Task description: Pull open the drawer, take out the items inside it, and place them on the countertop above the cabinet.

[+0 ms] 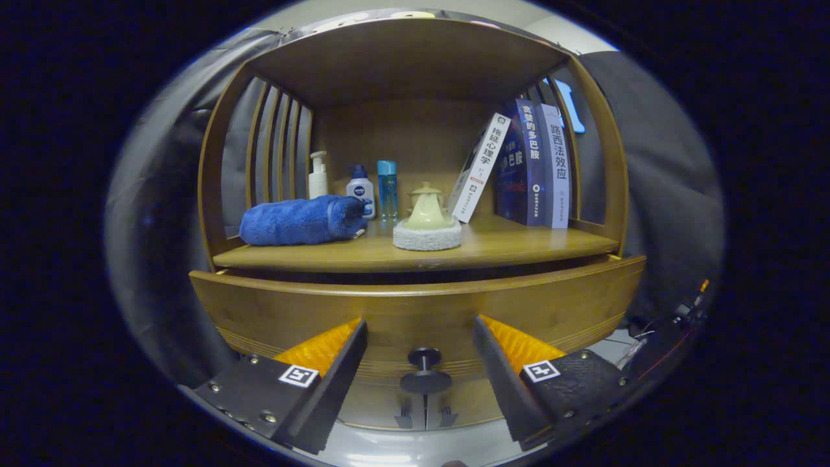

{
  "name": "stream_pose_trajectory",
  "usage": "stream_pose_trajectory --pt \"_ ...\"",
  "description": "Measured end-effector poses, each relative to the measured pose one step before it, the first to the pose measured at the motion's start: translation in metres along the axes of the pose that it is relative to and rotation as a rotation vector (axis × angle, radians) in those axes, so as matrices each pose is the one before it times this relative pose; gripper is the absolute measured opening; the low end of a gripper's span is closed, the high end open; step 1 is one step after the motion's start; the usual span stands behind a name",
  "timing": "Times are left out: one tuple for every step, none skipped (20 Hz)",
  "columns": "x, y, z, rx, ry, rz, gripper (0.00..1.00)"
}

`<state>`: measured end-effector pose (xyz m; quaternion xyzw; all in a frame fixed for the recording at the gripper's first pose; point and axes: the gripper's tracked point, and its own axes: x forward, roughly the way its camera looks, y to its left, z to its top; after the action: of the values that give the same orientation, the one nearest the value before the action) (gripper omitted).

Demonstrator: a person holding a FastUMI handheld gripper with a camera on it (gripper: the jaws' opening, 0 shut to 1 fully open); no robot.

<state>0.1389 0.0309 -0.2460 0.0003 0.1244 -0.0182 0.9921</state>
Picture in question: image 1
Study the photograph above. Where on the cream brush with white pad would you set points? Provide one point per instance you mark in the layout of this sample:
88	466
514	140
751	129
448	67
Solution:
428	237

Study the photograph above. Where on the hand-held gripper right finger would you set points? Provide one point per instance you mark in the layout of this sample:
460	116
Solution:
502	389

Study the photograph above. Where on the wooden drawer with black knob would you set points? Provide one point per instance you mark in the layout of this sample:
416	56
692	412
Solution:
415	311

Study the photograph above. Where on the white book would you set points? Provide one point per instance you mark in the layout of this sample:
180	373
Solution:
480	168

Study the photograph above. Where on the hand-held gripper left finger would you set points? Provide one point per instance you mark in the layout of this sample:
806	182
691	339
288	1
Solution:
331	395

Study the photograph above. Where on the wooden countertop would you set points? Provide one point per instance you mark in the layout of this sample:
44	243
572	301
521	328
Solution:
519	243

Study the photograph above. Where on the folded blue towel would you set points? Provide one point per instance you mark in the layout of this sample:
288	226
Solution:
292	222

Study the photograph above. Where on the clear blue bottle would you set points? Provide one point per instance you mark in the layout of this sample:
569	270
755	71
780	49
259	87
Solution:
387	191

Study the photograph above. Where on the white bottle with blue cap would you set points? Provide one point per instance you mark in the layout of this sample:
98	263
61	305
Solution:
360	191

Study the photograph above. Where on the pale grey book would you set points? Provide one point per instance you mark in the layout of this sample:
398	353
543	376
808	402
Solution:
557	165

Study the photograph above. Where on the black backdrop cloth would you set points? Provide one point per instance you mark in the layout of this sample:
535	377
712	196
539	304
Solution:
668	194

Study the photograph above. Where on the wooden cabinet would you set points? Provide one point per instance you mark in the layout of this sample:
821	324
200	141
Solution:
402	58

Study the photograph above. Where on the black equipment with orange part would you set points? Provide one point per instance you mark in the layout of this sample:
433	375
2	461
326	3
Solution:
690	305

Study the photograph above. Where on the cream lidded teacup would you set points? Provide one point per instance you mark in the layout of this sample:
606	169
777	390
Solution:
417	192

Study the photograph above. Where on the dark blue book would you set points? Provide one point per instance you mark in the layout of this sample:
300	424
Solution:
528	162

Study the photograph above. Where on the white pump bottle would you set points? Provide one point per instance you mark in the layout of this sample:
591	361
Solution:
318	181

